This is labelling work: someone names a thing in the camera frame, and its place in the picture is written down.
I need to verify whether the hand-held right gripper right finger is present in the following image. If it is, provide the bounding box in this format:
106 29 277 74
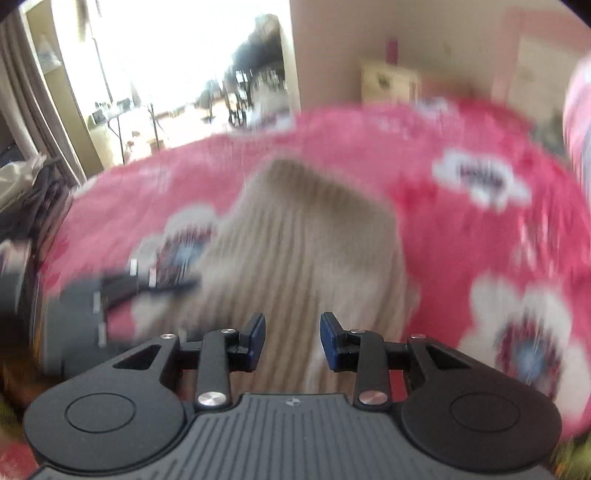
320 312 475 411

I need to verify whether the cream nightstand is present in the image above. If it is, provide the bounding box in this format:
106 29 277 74
360 58 422 107

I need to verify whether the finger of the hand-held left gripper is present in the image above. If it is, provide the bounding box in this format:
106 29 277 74
99 261 201 305

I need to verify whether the grey curtain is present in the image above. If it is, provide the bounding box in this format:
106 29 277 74
0 9 88 185

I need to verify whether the red floral blanket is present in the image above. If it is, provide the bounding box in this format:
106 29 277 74
37 99 591 439

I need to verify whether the beige ribbed sweater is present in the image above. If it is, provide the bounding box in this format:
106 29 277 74
185 159 419 398

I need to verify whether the wheelchair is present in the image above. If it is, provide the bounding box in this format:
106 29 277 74
226 16 289 127

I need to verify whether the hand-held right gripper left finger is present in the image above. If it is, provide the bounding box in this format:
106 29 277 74
112 313 267 411

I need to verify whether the pink patterned quilt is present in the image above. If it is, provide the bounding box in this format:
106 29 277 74
562 60 591 185

